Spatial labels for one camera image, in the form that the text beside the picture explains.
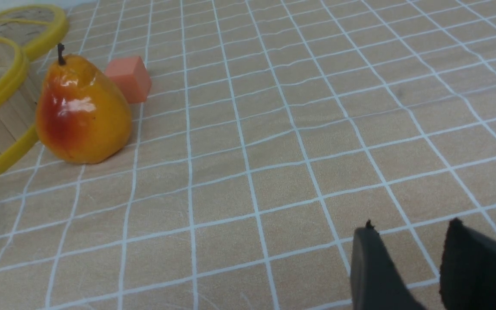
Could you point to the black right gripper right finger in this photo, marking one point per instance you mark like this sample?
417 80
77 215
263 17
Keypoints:
468 269

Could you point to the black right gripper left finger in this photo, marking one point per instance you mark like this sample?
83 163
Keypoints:
374 280

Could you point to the bamboo steamer tray yellow rim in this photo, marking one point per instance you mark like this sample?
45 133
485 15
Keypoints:
19 92

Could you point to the bamboo steamer lid yellow rim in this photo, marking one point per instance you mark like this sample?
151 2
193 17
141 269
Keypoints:
36 28

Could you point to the checkered orange tablecloth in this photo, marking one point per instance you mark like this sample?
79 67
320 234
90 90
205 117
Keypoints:
272 130

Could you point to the salmon foam cube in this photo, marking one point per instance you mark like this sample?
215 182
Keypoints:
131 77

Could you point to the orange toy pear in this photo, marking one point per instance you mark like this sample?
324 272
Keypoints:
82 117

